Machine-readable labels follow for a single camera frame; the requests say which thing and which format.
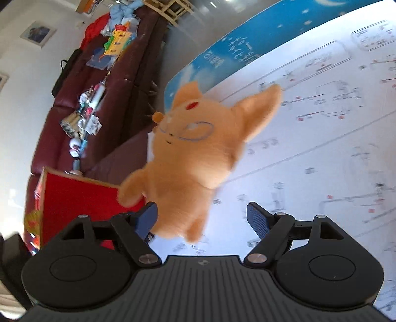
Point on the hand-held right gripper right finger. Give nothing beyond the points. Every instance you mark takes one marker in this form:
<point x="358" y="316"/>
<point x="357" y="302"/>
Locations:
<point x="258" y="221"/>

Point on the black bag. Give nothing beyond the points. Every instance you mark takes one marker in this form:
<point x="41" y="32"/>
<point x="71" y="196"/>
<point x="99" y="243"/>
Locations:
<point x="66" y="72"/>

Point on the wooden chair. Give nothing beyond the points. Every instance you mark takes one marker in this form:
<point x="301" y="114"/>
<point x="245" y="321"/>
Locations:
<point x="168" y="9"/>

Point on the blue printed mat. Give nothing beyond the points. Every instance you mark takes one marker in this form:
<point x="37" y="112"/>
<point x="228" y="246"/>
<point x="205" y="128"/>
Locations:
<point x="247" y="40"/>

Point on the tan fox plush toy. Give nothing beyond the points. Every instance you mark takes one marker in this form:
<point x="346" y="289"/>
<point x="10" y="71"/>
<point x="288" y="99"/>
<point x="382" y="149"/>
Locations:
<point x="191" y="154"/>

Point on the light blue cloth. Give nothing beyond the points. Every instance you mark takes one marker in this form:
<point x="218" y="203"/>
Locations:
<point x="125" y="9"/>

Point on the red cloth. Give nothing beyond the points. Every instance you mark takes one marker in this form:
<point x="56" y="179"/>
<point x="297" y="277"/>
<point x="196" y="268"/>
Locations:
<point x="96" y="29"/>

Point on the colourful toy building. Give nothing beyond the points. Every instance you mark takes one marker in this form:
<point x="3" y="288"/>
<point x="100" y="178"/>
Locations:
<point x="119" y="40"/>

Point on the red cardboard box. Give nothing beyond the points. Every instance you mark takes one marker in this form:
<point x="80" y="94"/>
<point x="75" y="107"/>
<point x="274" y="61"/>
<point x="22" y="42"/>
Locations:
<point x="71" y="198"/>

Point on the framed photo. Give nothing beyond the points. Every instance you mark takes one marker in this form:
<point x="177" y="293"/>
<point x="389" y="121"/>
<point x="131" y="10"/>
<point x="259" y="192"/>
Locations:
<point x="38" y="33"/>

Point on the maroon leather sofa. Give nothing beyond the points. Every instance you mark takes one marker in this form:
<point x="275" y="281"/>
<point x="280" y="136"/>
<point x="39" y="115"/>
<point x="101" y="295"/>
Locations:
<point x="123" y="93"/>

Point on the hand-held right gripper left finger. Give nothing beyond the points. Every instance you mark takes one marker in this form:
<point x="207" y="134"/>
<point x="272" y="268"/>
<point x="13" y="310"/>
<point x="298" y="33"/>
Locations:
<point x="145" y="222"/>

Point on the blue card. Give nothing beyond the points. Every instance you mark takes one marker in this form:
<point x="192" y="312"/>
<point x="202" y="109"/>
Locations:
<point x="99" y="60"/>

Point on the pile of small toys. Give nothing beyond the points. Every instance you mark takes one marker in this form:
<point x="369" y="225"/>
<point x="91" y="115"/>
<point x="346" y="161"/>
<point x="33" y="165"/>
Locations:
<point x="83" y="117"/>

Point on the white instruction sheet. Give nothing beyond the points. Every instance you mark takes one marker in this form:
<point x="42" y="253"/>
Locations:
<point x="309" y="139"/>

